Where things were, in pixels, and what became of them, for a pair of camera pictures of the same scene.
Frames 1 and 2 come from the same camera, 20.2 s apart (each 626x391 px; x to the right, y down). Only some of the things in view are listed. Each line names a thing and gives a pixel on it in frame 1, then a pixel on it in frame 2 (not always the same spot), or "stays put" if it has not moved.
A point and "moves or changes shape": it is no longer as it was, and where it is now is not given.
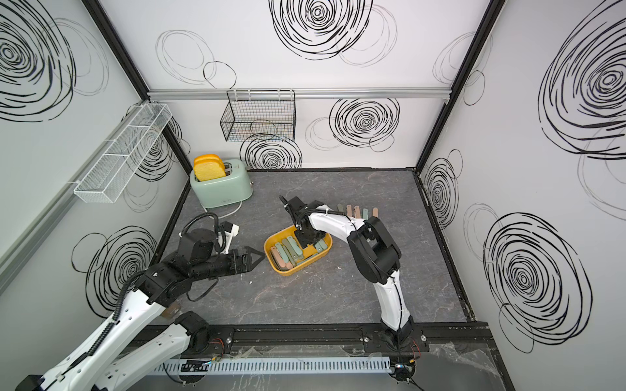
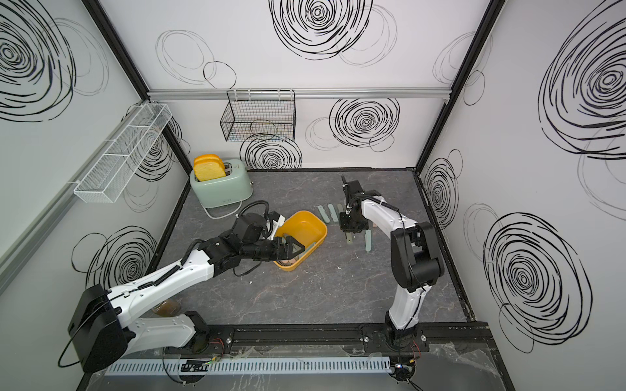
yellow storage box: [307, 251] moves or changes shape
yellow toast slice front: [208, 168] stays put
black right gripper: [304, 241] to [346, 228]
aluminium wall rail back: [185, 94] stays put
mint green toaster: [235, 186] stays put
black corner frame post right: [487, 21] stays put
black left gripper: [246, 264] to [288, 252]
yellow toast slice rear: [208, 160] stays put
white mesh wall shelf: [108, 179] stays put
